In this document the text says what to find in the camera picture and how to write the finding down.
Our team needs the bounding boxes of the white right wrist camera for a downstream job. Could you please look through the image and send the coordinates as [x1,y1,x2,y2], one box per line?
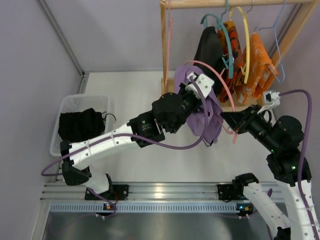
[257,90,281,114]

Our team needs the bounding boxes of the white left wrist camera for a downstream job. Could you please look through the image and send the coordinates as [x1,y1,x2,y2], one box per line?
[185,72,215,99]

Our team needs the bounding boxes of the grey slotted cable duct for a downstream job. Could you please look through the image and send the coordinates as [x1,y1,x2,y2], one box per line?
[50,202,252,214]

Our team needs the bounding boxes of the teal plastic hanger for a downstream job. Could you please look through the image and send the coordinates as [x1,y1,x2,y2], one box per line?
[200,0,234,79]

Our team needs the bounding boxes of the pink wire hanger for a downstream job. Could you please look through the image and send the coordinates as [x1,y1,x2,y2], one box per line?
[164,0,174,90]

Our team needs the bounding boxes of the aluminium mounting rail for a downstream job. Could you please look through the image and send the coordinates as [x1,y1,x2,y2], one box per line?
[39,181,283,201]

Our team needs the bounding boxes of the purple trousers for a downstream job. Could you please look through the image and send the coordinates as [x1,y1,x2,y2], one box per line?
[173,64,224,148]

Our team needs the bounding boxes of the blue wire hanger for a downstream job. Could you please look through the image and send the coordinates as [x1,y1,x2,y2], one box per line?
[254,0,287,84]

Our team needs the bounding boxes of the white plastic basket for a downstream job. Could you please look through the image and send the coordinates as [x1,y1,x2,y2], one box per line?
[49,94,116,157]

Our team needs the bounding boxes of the black trousers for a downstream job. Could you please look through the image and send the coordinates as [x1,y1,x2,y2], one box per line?
[193,26,225,96]
[58,108,117,143]

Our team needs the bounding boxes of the yellow plastic hanger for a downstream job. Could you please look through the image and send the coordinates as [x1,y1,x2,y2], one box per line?
[229,6,251,84]

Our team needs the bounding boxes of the orange patterned trousers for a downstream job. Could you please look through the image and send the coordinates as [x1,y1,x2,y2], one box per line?
[216,20,245,103]

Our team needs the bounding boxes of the pink plastic hanger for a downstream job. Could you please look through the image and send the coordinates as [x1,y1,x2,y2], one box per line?
[184,60,238,144]

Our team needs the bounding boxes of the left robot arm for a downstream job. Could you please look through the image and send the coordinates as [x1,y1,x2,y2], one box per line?
[60,83,208,195]

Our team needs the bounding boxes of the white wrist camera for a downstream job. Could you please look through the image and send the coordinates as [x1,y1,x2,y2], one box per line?
[185,72,215,99]
[257,90,281,114]

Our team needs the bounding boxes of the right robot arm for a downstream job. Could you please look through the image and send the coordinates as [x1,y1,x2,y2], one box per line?
[220,105,320,240]

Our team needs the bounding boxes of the bright orange trousers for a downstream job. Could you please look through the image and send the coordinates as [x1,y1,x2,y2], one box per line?
[235,32,278,104]

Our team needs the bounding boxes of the wooden clothes rack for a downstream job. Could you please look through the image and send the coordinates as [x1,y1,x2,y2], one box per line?
[160,0,320,110]

